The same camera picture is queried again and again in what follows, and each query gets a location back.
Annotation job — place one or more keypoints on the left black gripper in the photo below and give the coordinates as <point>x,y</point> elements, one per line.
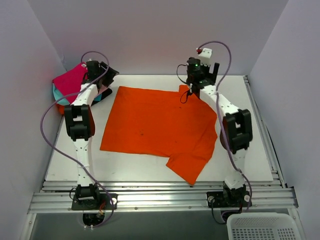
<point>110,75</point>

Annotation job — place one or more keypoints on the orange t-shirt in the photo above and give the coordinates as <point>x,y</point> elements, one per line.
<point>60,108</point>
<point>156,122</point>

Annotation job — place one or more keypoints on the aluminium mounting rail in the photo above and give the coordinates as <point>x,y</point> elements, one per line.
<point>161,196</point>

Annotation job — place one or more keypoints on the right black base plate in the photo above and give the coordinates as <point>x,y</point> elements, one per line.
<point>217,199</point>

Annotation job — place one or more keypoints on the pink folded t-shirt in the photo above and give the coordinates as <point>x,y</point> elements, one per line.
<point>101,89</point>

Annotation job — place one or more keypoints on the magenta folded t-shirt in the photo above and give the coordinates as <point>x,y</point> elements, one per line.
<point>69,82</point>

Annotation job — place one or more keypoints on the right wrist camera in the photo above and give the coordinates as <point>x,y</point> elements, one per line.
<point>204,55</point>

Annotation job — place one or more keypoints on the white plastic basket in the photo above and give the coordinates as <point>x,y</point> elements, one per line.
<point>262,226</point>

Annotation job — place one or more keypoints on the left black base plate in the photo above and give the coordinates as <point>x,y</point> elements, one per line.
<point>104,202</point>

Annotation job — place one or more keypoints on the orange folded t-shirt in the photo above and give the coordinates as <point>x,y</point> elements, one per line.
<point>60,108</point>

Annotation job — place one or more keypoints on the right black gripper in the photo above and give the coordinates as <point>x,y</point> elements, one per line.
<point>215,71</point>

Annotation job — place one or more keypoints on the black folded t-shirt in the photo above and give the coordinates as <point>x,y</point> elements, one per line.
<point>102,96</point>

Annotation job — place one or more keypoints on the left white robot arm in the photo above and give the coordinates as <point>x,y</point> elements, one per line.
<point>80,127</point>

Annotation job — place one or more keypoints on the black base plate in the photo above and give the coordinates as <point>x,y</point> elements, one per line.
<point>104,202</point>
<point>217,199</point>

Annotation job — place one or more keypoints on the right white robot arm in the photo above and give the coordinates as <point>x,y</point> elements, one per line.
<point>236,131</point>

